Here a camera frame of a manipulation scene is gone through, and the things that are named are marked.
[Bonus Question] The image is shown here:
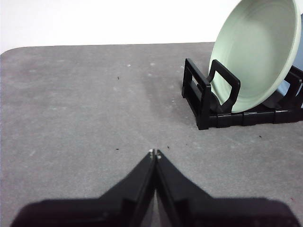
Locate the green round plate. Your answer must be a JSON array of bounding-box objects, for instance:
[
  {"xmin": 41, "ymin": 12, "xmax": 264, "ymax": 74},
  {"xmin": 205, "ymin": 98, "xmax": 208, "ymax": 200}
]
[{"xmin": 208, "ymin": 0, "xmax": 303, "ymax": 114}]

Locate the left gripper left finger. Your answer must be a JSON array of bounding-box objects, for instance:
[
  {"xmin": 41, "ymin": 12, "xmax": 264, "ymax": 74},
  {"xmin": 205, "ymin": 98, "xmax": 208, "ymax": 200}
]
[{"xmin": 9, "ymin": 149, "xmax": 156, "ymax": 227}]

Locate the black plastic plate rack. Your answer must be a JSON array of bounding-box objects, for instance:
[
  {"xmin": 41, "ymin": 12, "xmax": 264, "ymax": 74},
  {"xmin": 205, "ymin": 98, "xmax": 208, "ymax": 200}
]
[{"xmin": 181, "ymin": 58, "xmax": 303, "ymax": 131}]

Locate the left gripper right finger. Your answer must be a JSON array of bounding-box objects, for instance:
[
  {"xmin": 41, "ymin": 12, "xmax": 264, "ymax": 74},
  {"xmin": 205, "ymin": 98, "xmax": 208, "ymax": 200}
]
[{"xmin": 156, "ymin": 148, "xmax": 300, "ymax": 227}]

